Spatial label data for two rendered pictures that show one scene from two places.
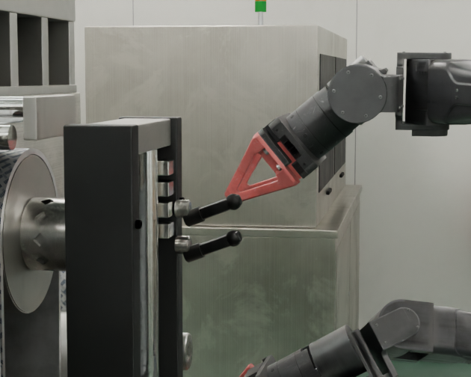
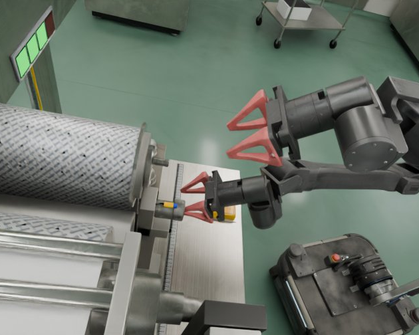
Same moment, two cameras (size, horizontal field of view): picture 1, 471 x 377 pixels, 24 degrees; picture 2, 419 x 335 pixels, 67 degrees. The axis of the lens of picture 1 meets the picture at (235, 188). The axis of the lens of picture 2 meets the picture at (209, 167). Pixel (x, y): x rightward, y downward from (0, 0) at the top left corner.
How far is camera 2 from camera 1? 0.89 m
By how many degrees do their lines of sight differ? 47
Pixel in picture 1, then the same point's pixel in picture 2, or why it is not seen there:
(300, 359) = (237, 193)
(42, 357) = not seen: hidden behind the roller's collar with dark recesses
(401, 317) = (294, 180)
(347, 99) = (359, 159)
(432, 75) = not seen: outside the picture
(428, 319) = (305, 178)
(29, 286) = not seen: hidden behind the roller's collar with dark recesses
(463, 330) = (318, 181)
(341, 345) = (261, 193)
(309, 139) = (300, 135)
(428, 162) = not seen: outside the picture
